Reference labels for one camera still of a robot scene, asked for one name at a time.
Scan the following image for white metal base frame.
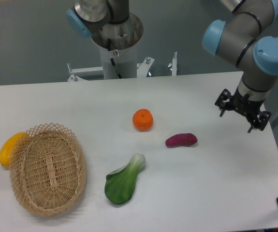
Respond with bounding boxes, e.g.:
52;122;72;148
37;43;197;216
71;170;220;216
66;51;179;82

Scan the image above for green bok choy vegetable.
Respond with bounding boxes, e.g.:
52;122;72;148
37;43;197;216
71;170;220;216
104;153;146;205

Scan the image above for orange pumpkin toy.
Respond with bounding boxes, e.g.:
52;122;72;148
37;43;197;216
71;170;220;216
132;109;154;131

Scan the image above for yellow mango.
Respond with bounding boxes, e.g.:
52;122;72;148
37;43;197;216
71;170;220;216
0;132;29;167

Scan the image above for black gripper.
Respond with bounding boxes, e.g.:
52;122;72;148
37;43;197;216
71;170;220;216
215;87;271;133

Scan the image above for woven wicker basket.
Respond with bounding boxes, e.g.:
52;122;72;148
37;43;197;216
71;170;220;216
9;123;87;216

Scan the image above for black cable on pedestal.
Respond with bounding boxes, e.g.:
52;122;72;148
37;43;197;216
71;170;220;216
107;38;123;79

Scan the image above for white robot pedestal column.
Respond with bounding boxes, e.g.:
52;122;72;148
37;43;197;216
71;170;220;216
91;13;144;79

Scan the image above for purple sweet potato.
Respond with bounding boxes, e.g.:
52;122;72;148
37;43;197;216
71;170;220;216
165;133;198;147

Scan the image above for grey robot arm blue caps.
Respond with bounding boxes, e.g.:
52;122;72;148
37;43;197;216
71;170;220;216
66;0;278;130

